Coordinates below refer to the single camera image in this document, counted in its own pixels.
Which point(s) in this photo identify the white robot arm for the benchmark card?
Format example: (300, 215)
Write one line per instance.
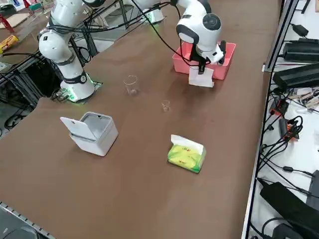
(64, 49)
(155, 13)

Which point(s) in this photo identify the green tissue pack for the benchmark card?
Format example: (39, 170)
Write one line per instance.
(184, 159)

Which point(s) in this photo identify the aluminium table edge bracket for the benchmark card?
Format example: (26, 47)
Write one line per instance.
(268, 67)

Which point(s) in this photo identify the flat black power brick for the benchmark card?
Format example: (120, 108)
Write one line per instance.
(286, 201)

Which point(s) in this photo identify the yellow snack packet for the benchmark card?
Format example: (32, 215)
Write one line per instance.
(8, 44)

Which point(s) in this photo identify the long black power adapter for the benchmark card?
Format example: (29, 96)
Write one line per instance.
(296, 76)

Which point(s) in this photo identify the large glass beaker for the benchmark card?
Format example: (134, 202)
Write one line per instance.
(131, 88)

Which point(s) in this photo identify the white lidded trash bin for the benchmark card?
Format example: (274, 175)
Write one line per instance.
(99, 139)

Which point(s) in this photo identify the pink plastic waste container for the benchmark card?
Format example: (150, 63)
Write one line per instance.
(224, 67)

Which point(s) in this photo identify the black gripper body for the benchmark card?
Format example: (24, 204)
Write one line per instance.
(198, 59)

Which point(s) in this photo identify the large black power adapter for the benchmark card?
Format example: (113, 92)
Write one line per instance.
(301, 49)

